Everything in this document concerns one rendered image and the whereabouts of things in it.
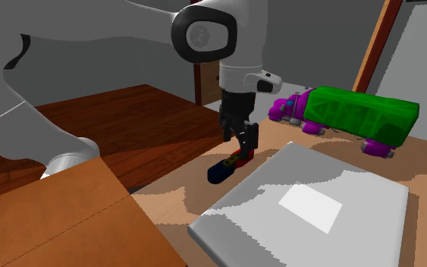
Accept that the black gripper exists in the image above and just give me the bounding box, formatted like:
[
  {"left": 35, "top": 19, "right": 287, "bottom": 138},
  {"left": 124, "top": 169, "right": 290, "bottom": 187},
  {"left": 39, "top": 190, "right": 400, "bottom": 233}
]
[{"left": 218, "top": 90, "right": 260, "bottom": 155}]

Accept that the dark blue and red tool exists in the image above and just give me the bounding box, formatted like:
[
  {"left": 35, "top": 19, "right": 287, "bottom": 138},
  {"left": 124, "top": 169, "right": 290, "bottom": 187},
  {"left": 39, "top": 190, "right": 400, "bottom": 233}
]
[{"left": 206, "top": 148, "right": 256, "bottom": 185}]

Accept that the brown wooden door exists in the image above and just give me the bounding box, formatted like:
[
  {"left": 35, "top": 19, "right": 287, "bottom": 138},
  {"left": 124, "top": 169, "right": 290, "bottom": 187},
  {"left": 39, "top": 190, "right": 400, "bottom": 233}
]
[{"left": 193, "top": 61, "right": 221, "bottom": 107}]

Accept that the grey closed laptop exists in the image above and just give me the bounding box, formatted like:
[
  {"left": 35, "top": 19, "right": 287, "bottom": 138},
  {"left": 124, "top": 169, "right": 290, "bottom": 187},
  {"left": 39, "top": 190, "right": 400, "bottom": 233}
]
[{"left": 187, "top": 141, "right": 410, "bottom": 267}]

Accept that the purple and green toy truck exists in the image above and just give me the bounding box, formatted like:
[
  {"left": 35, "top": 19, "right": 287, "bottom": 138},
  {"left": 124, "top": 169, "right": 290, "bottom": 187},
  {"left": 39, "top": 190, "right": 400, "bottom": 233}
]
[{"left": 267, "top": 85, "right": 421, "bottom": 159}]

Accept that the brown robot stand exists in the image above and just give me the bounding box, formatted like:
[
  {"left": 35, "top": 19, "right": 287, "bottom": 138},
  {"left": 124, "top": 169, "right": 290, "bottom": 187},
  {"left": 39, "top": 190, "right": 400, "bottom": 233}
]
[{"left": 0, "top": 156, "right": 188, "bottom": 267}]

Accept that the brown wooden door frame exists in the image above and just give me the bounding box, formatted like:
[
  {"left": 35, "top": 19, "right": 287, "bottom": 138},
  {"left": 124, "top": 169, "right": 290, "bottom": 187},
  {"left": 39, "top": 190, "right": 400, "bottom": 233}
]
[{"left": 351, "top": 0, "right": 405, "bottom": 94}]

